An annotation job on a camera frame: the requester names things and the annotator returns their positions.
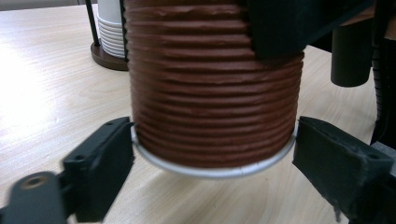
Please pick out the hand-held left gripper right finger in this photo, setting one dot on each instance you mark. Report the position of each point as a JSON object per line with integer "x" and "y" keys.
{"x": 339, "y": 168}

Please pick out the stack of white paper cups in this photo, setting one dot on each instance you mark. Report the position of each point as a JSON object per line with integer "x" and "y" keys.
{"x": 110, "y": 34}

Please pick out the dark brown cup holder rack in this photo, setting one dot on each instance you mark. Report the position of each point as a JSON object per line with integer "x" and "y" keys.
{"x": 107, "y": 60}

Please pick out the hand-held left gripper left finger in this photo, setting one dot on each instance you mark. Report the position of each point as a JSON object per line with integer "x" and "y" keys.
{"x": 102, "y": 168}

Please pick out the brown ribbed paper cup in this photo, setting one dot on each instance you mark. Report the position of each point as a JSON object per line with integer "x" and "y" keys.
{"x": 211, "y": 102}

